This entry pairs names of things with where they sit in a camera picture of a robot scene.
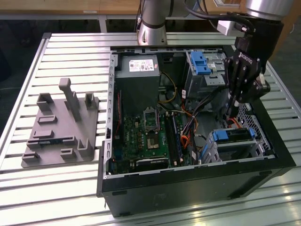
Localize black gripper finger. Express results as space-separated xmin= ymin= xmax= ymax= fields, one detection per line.
xmin=231 ymin=74 xmax=271 ymax=118
xmin=223 ymin=57 xmax=238 ymax=118

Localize orange data wire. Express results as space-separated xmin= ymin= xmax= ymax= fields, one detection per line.
xmin=180 ymin=116 xmax=244 ymax=150

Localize hard disk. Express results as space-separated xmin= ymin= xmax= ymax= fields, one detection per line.
xmin=211 ymin=127 xmax=257 ymax=144

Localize red yellow black power wire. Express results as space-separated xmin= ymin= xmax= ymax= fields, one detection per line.
xmin=180 ymin=110 xmax=199 ymax=137

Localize metal disk bay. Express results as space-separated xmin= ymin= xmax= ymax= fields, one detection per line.
xmin=199 ymin=127 xmax=276 ymax=165

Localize metal drive cage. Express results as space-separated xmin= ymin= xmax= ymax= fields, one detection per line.
xmin=184 ymin=50 xmax=238 ymax=101

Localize blue drive latch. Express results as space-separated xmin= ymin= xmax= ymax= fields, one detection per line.
xmin=190 ymin=51 xmax=212 ymax=75

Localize round case fan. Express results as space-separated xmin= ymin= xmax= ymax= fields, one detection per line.
xmin=193 ymin=133 xmax=209 ymax=149

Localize dark RAM stick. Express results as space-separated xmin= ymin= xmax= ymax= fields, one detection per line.
xmin=170 ymin=113 xmax=185 ymax=164

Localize CPU socket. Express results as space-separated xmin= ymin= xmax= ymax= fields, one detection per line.
xmin=143 ymin=106 xmax=160 ymax=134

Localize grey power supply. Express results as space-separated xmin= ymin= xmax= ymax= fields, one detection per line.
xmin=114 ymin=54 xmax=162 ymax=118

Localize green motherboard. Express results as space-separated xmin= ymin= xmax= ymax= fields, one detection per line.
xmin=111 ymin=109 xmax=196 ymax=174

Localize black graphics card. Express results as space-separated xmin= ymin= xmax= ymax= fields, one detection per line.
xmin=129 ymin=157 xmax=170 ymax=172

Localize black PC case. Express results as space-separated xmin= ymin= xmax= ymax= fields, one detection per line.
xmin=96 ymin=44 xmax=297 ymax=218

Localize grey parts rack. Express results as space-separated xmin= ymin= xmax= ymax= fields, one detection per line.
xmin=21 ymin=77 xmax=101 ymax=169

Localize wooden desk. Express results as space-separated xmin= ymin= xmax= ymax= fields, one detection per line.
xmin=0 ymin=0 xmax=247 ymax=21

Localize black cable bundle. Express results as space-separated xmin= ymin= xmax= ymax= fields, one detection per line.
xmin=185 ymin=88 xmax=230 ymax=117

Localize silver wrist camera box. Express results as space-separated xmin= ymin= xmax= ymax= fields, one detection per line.
xmin=216 ymin=20 xmax=247 ymax=37

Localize yellow black wires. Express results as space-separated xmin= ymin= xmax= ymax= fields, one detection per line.
xmin=158 ymin=72 xmax=178 ymax=104

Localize thick black camera cable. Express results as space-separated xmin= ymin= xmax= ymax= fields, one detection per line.
xmin=188 ymin=0 xmax=257 ymax=36

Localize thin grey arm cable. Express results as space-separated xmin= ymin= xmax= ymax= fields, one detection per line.
xmin=135 ymin=0 xmax=145 ymax=32

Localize thin red wire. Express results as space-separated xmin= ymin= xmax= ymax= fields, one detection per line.
xmin=117 ymin=90 xmax=123 ymax=125

